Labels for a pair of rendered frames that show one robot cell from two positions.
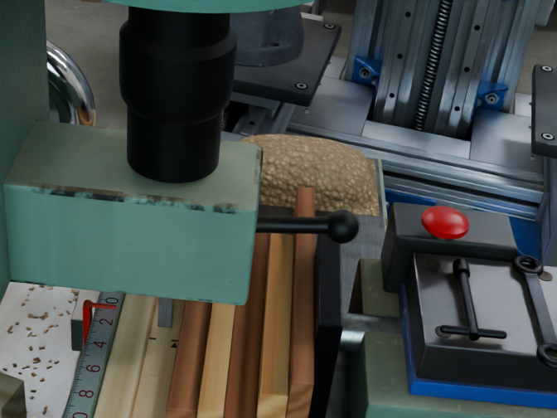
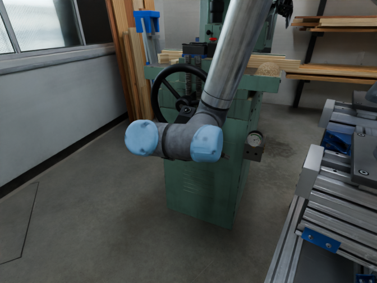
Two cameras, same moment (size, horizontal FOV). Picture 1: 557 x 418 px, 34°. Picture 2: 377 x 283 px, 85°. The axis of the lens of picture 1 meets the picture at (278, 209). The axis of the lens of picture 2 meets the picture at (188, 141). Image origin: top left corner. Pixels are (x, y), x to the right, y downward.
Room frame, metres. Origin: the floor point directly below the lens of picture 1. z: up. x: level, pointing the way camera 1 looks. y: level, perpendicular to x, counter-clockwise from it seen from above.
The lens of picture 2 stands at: (0.78, -0.93, 1.07)
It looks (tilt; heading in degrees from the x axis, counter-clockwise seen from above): 30 degrees down; 116
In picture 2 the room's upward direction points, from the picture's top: straight up
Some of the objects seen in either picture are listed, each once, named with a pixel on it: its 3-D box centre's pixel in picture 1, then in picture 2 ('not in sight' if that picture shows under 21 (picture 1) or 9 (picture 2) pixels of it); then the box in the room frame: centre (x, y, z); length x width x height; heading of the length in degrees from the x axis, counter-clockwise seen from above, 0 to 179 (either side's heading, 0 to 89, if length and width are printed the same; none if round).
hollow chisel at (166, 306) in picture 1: (167, 293); not in sight; (0.43, 0.06, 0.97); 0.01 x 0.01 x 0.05; 2
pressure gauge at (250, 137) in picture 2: not in sight; (254, 140); (0.70, -0.14, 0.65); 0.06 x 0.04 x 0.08; 2
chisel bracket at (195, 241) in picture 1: (136, 220); (217, 34); (0.43, 0.08, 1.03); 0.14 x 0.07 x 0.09; 92
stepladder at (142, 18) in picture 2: not in sight; (157, 85); (-0.31, 0.67, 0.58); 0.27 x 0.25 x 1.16; 8
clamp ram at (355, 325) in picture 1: (366, 333); not in sight; (0.45, -0.07, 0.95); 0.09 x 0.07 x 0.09; 2
